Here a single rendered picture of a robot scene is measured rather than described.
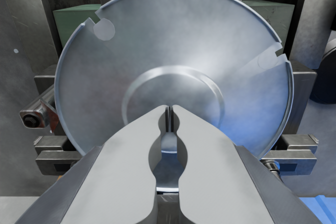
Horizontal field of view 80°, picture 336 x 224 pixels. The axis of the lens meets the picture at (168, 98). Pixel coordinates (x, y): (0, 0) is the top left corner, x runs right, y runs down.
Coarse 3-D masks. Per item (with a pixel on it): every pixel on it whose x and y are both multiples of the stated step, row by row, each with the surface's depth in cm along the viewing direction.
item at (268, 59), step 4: (264, 52) 22; (268, 52) 22; (272, 52) 22; (260, 56) 22; (264, 56) 22; (268, 56) 22; (272, 56) 22; (276, 56) 22; (260, 60) 22; (264, 60) 22; (268, 60) 22; (272, 60) 22; (276, 60) 22; (260, 64) 23; (264, 64) 23; (268, 64) 23; (272, 64) 23; (264, 68) 23
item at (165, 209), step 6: (162, 204) 16; (168, 204) 16; (174, 204) 16; (162, 210) 16; (168, 210) 16; (174, 210) 16; (162, 216) 16; (168, 216) 16; (174, 216) 15; (156, 222) 15; (162, 222) 15; (168, 222) 15; (174, 222) 15
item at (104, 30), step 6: (102, 18) 20; (96, 24) 21; (102, 24) 21; (108, 24) 21; (96, 30) 21; (102, 30) 21; (108, 30) 21; (114, 30) 21; (102, 36) 21; (108, 36) 21
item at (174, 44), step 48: (144, 0) 20; (192, 0) 20; (96, 48) 22; (144, 48) 22; (192, 48) 22; (240, 48) 22; (96, 96) 25; (144, 96) 24; (192, 96) 24; (240, 96) 25; (288, 96) 24; (96, 144) 28; (240, 144) 28
